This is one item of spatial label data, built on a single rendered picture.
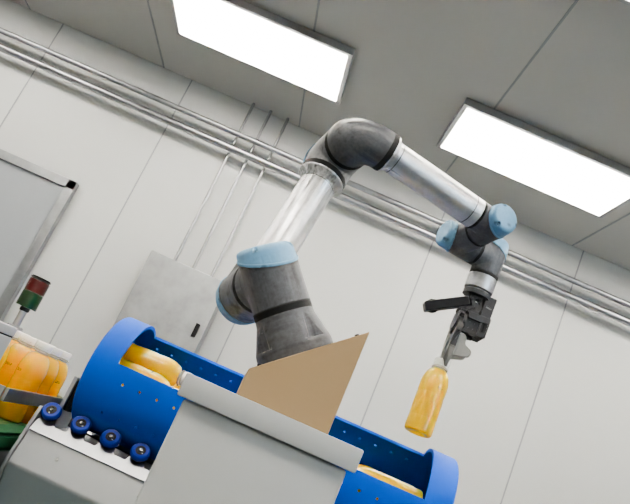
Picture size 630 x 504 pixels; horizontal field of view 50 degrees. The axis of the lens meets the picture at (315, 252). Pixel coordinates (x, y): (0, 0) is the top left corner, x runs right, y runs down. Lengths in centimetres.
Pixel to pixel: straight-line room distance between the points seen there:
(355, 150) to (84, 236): 403
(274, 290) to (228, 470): 33
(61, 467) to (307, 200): 80
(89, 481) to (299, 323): 63
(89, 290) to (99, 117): 139
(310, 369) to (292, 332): 10
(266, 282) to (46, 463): 67
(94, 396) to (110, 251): 374
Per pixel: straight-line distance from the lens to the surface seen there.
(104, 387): 162
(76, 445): 165
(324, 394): 118
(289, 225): 150
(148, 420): 160
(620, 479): 576
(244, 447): 116
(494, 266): 179
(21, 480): 167
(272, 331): 126
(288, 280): 128
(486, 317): 177
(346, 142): 154
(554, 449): 553
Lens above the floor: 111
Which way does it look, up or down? 15 degrees up
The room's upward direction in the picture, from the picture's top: 24 degrees clockwise
